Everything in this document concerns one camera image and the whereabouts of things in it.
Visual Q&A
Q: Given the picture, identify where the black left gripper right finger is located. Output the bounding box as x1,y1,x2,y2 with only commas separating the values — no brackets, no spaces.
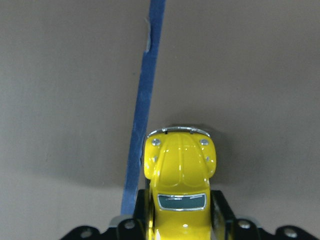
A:
210,190,261,240

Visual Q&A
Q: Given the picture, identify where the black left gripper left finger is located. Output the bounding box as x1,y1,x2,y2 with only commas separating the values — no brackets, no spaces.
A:
116,189,152,240

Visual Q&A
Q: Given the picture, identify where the yellow toy beetle car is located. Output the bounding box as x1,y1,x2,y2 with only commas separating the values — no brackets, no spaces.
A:
143,126,217,240

